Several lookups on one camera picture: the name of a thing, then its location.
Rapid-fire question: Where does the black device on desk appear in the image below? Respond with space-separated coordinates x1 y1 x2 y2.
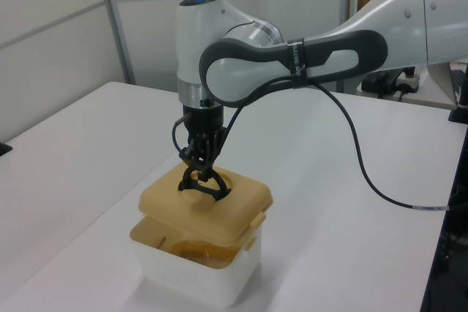
361 70 399 100

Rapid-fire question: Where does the black stand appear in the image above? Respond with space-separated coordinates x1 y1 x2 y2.
437 123 468 312

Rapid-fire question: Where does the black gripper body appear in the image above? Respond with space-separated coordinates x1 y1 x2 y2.
181 105 225 140

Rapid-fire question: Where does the black strap on arm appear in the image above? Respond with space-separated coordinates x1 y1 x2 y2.
287 37 310 91

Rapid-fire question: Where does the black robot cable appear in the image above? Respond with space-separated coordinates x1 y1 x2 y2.
170 76 451 214

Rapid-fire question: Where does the black stand base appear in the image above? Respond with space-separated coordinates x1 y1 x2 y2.
448 103 468 125

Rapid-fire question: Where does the white plastic tool case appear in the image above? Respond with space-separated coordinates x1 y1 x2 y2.
129 213 263 308

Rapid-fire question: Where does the grey laptop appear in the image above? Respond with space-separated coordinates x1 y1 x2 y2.
426 62 468 110

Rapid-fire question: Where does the tan case lid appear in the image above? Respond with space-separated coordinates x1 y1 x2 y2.
138 165 273 250

